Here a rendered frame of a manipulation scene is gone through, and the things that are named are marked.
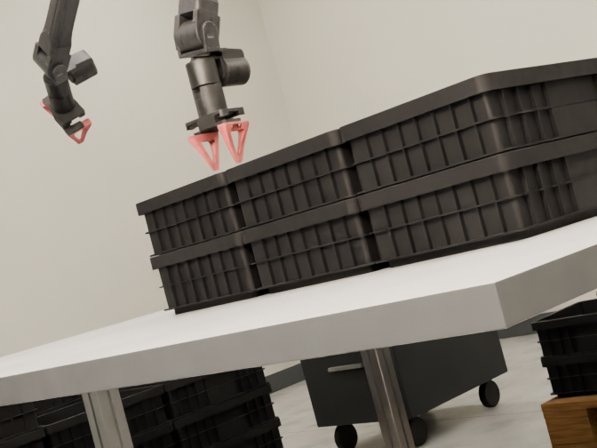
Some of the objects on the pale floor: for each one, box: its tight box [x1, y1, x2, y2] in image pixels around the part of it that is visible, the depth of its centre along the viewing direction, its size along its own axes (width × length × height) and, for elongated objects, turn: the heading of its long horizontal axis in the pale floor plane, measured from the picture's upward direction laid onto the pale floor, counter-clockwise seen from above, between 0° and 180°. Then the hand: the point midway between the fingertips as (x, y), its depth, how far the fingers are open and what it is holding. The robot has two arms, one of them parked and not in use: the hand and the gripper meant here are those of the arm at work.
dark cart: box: [300, 330, 508, 448], centre depth 391 cm, size 62×45×90 cm
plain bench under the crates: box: [0, 216, 597, 448], centre depth 201 cm, size 160×160×70 cm
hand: (226, 162), depth 199 cm, fingers open, 6 cm apart
